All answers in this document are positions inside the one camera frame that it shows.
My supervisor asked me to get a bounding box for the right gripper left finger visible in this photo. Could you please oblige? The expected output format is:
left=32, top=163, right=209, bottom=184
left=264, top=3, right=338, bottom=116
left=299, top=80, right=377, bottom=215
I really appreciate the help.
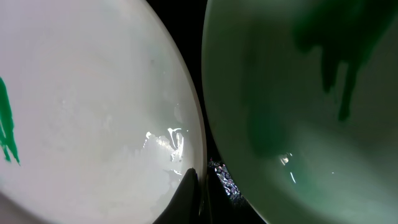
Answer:
left=153, top=168, right=199, bottom=224

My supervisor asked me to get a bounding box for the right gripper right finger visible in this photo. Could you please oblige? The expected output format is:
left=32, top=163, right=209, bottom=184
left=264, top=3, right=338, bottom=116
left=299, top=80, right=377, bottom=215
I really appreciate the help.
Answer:
left=206, top=168, right=266, bottom=224

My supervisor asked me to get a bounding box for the white plate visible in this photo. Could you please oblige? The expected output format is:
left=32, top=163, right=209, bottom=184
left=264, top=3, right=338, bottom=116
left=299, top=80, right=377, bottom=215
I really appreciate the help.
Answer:
left=1, top=0, right=206, bottom=223

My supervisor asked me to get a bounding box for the upper mint green plate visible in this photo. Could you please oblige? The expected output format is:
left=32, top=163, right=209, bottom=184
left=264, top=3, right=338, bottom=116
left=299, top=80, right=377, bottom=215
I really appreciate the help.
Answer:
left=202, top=0, right=397, bottom=223

